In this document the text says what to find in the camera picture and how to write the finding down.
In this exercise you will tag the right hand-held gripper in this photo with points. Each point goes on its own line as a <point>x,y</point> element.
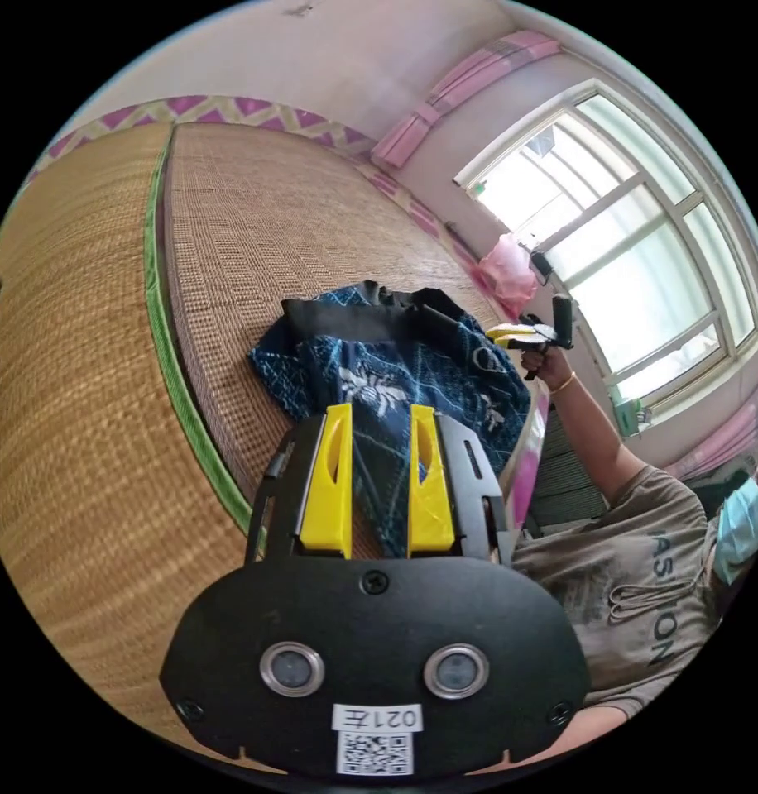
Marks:
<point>535,356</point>

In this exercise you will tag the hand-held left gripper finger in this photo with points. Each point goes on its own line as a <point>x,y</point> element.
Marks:
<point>430,508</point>

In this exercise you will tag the blue patterned long sleeve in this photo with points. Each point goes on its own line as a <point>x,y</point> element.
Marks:
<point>391,372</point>

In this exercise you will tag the person's right forearm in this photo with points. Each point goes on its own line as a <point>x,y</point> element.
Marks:
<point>593,434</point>

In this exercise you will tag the person's left forearm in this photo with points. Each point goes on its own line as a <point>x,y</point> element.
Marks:
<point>608,722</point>

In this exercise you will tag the person's right hand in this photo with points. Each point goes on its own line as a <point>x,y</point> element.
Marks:
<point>554,370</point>

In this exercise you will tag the pink plastic bag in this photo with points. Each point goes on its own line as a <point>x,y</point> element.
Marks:
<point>508,273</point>

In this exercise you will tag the person's body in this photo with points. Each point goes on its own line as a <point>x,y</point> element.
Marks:
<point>633,589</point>

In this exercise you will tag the pink curtain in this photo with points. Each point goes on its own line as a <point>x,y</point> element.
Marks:
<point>472,87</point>
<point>726,428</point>

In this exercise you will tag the bed with woven mat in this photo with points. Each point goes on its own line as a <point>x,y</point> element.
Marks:
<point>261,217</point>

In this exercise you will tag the window with white frame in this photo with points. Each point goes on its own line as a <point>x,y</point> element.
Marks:
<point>633,248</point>

